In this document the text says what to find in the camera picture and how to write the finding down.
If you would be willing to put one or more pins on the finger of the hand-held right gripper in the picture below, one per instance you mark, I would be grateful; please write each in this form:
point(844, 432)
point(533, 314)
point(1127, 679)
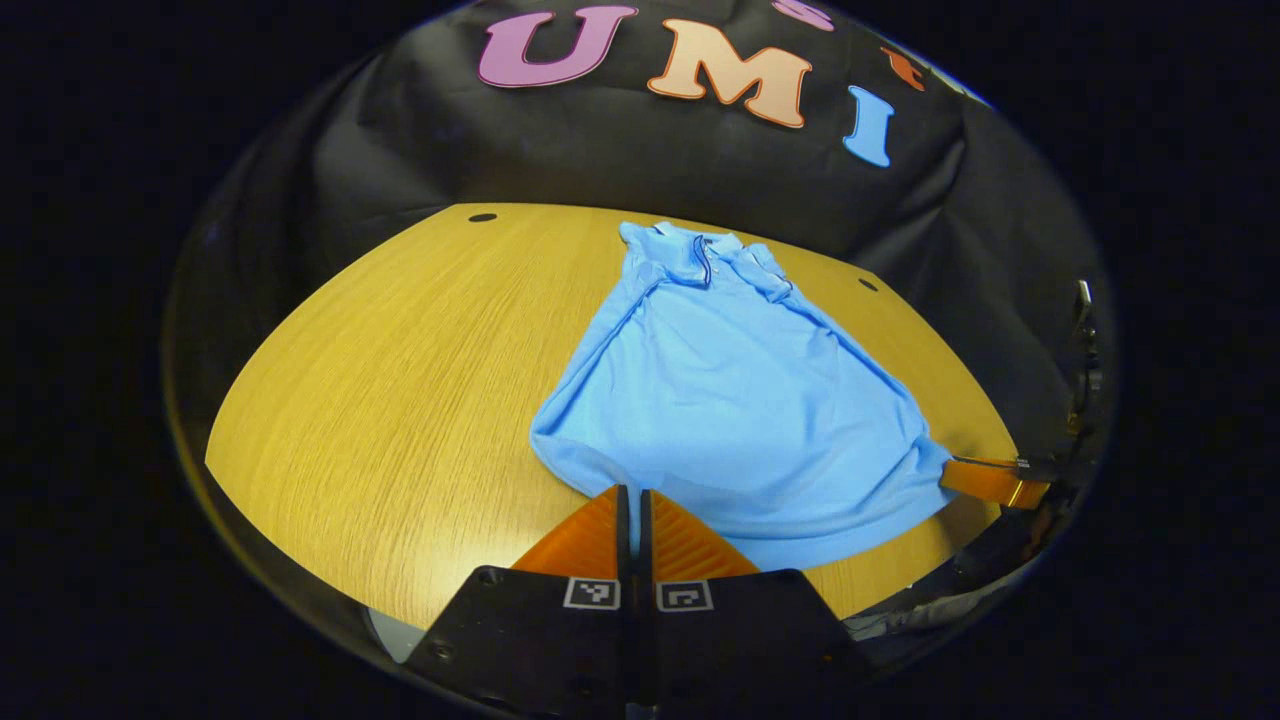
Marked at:
point(990, 482)

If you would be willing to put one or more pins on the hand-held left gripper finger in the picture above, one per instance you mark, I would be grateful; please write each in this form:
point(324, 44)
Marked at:
point(646, 545)
point(623, 545)

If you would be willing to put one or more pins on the black backdrop cloth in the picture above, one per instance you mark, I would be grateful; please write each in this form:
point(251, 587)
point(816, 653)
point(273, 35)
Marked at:
point(600, 150)

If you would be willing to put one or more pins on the light blue T-shirt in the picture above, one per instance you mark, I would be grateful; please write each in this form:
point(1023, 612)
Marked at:
point(730, 400)

